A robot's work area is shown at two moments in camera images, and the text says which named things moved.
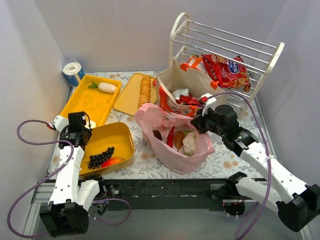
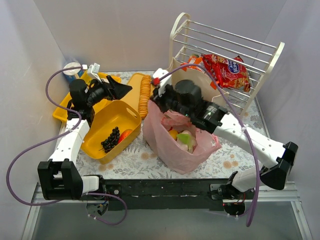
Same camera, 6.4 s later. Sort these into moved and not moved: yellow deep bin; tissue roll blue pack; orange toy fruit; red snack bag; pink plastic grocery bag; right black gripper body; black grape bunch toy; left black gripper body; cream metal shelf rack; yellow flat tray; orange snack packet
Moved: orange toy fruit; right black gripper body; left black gripper body; pink plastic grocery bag; black grape bunch toy; yellow deep bin
Not moved: yellow flat tray; orange snack packet; cream metal shelf rack; tissue roll blue pack; red snack bag
